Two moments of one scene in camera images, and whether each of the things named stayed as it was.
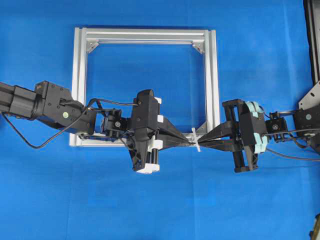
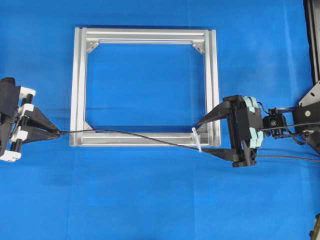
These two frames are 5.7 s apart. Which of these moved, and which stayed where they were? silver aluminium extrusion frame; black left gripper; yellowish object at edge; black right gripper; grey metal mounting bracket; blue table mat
Moved: black right gripper; black left gripper
Stayed: blue table mat; silver aluminium extrusion frame; grey metal mounting bracket; yellowish object at edge
